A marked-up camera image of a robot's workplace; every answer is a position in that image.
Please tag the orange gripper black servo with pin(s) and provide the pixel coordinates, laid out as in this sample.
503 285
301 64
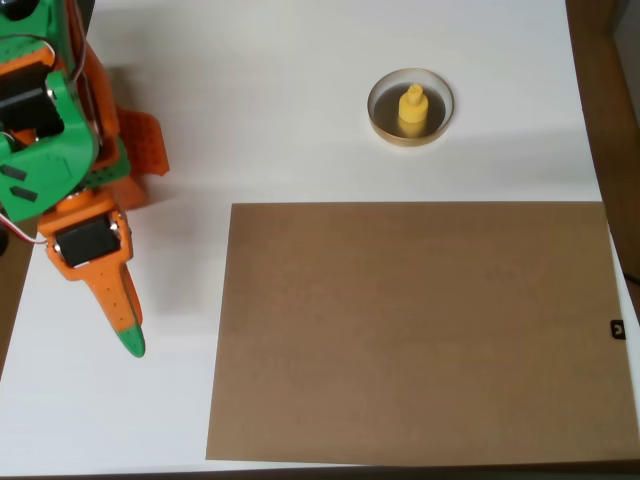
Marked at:
86 243

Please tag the small yellow plastic piece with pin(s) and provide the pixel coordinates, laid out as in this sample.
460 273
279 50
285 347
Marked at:
412 112

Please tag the orange and green robot base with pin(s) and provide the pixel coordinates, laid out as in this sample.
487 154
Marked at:
147 142

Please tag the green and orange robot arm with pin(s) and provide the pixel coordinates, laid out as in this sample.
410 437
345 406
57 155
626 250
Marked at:
45 155

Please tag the round gold-rimmed dish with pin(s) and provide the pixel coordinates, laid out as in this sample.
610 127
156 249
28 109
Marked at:
435 132

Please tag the brown cardboard mat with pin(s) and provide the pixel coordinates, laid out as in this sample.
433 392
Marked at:
415 335

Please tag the small black tag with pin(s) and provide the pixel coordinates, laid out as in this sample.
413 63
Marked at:
617 329

